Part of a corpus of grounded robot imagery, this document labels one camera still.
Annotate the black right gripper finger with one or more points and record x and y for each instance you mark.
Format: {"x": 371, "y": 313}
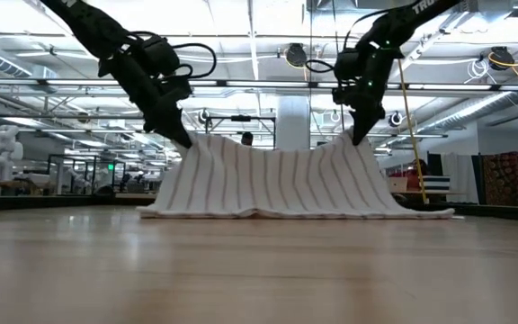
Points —
{"x": 372, "y": 121}
{"x": 359, "y": 126}

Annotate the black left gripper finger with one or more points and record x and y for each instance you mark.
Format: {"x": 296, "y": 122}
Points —
{"x": 173, "y": 121}
{"x": 164, "y": 130}

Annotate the white towel with stripes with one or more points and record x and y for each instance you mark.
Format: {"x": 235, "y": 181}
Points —
{"x": 263, "y": 180}

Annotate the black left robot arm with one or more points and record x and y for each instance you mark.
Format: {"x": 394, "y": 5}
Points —
{"x": 88, "y": 22}

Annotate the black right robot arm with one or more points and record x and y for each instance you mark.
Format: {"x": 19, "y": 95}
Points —
{"x": 412, "y": 18}

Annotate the white building column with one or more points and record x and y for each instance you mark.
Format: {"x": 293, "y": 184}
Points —
{"x": 292, "y": 121}

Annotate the silver laptop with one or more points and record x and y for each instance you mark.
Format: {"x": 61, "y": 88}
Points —
{"x": 400, "y": 184}

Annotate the person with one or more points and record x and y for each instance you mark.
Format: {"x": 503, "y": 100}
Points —
{"x": 247, "y": 138}
{"x": 414, "y": 180}

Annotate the black and white striped box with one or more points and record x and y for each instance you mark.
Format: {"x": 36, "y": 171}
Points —
{"x": 436, "y": 184}

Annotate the long ceiling light strip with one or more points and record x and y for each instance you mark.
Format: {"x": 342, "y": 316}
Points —
{"x": 263, "y": 83}

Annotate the white curtain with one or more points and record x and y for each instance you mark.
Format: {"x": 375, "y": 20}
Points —
{"x": 461, "y": 180}

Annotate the patterned hanging rug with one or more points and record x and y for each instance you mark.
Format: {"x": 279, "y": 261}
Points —
{"x": 506, "y": 180}

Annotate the white robot figure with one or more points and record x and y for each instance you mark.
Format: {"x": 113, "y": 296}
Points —
{"x": 3, "y": 144}

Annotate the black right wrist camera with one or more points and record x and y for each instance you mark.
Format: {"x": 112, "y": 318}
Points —
{"x": 350, "y": 64}

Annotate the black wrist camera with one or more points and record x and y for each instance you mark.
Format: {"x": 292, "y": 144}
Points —
{"x": 160, "y": 54}
{"x": 350, "y": 64}

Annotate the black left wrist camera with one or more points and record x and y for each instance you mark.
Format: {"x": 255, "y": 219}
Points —
{"x": 160, "y": 54}

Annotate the black camera stand frame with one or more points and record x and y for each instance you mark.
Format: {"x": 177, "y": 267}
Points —
{"x": 241, "y": 118}

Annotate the black-framed glass enclosure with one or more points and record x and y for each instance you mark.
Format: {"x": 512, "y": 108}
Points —
{"x": 74, "y": 175}

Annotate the black aluminium table frame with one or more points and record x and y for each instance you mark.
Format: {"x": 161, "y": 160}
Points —
{"x": 16, "y": 202}

